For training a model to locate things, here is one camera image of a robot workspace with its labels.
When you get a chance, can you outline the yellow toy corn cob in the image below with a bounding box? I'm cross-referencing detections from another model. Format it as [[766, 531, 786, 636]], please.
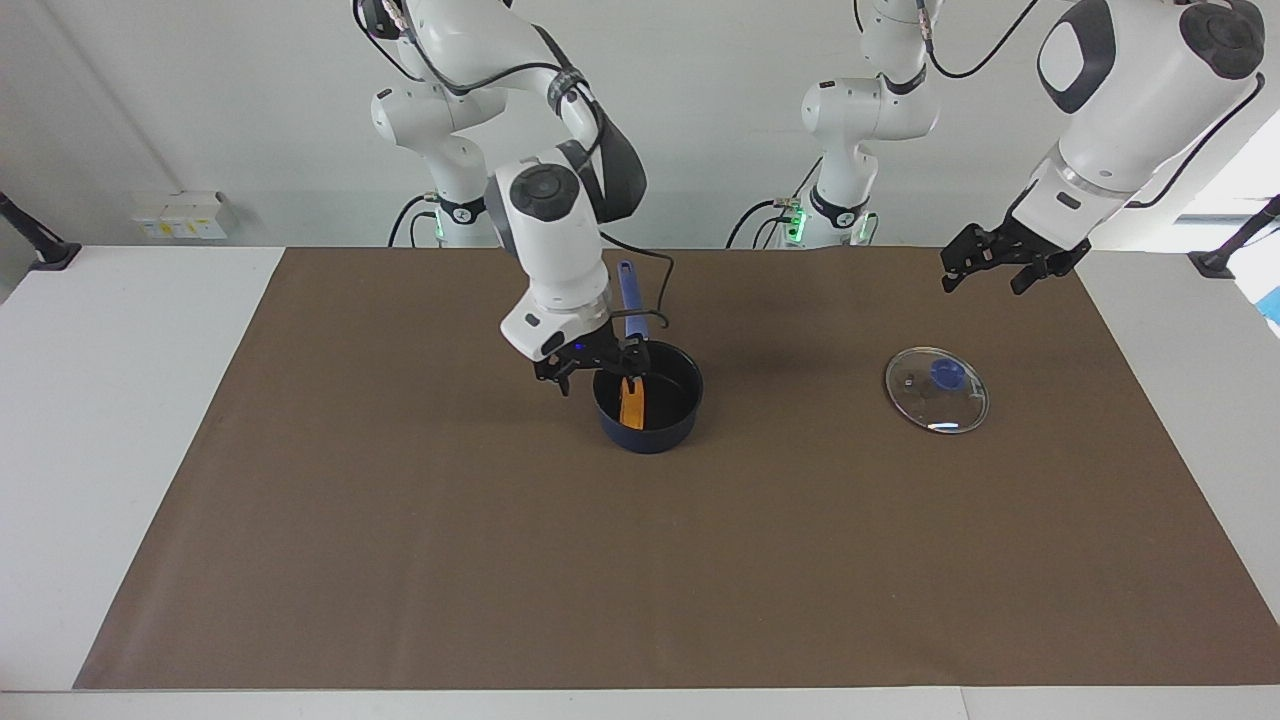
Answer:
[[619, 374, 650, 434]]

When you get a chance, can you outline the glass lid with blue knob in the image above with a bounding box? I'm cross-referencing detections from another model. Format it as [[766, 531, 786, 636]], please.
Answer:
[[883, 345, 991, 436]]

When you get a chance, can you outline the brown table mat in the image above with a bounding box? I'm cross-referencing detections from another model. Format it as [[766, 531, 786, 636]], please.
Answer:
[[72, 246, 1280, 691]]

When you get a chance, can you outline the dark pot with purple handle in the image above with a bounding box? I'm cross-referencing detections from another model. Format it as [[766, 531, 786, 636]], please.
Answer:
[[591, 259, 705, 457]]

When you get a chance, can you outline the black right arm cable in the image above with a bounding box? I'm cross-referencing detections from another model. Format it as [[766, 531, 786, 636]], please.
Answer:
[[351, 0, 678, 332]]

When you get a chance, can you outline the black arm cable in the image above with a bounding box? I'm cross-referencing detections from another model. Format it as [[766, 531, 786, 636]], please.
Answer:
[[351, 0, 678, 332], [914, 0, 1267, 212]]

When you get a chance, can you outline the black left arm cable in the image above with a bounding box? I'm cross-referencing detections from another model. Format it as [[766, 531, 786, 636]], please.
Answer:
[[914, 0, 1267, 212]]

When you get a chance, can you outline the black left base cable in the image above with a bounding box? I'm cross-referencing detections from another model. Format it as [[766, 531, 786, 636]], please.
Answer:
[[726, 197, 802, 250]]

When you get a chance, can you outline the black base cable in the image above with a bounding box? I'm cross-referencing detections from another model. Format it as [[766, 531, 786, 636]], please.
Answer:
[[387, 192, 442, 249], [726, 197, 802, 250]]

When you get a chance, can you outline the black camera stand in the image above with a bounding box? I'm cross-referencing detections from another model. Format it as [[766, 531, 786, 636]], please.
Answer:
[[1187, 194, 1280, 280], [0, 189, 84, 273]]

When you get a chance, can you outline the black right base cable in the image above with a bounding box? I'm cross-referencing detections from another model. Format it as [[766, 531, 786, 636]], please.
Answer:
[[387, 192, 442, 249]]

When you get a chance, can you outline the white wall socket box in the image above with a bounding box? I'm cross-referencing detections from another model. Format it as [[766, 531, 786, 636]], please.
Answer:
[[132, 190, 229, 242]]

